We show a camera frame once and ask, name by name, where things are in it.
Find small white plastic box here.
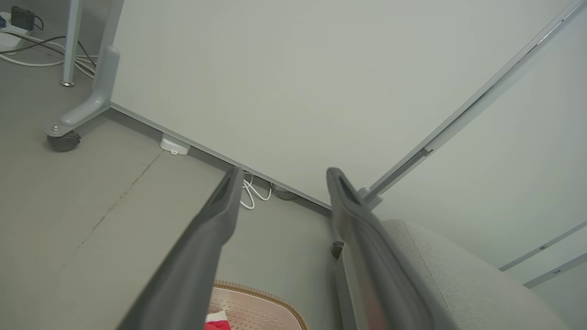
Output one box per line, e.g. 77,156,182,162
160,133,191,155

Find black power adapter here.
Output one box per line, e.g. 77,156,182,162
11,6,35,32

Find grey metal frame bar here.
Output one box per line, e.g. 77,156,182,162
358,0,587,317

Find white and grey floor cables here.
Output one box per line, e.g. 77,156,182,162
0,36,98,78

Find white looped cable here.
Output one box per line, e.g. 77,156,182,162
240,174,272,210

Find grey fabric chair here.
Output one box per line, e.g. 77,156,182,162
335,219,571,330

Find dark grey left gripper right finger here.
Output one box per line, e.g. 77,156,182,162
326,167,437,330

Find grey metal table leg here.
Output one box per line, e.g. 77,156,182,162
60,0,83,87

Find white partition panel with foot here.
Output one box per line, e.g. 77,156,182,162
44,0,574,211

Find red item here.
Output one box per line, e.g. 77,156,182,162
205,311,232,330

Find white power strip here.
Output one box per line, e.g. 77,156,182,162
0,11,33,55

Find dark grey caster wheel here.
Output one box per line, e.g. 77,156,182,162
47,131,81,152

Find grey partition foot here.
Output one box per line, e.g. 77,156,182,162
271,183,299,201

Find cream perforated laundry basket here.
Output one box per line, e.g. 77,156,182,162
205,280,309,330

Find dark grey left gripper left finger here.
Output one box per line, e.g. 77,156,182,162
117,167,244,330

